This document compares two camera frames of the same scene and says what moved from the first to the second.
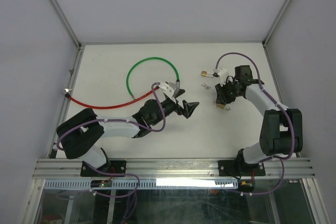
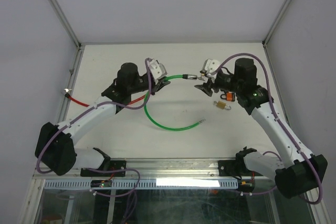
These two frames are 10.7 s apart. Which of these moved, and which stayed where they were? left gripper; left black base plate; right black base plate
Moved: left gripper
Stayed: left black base plate; right black base plate
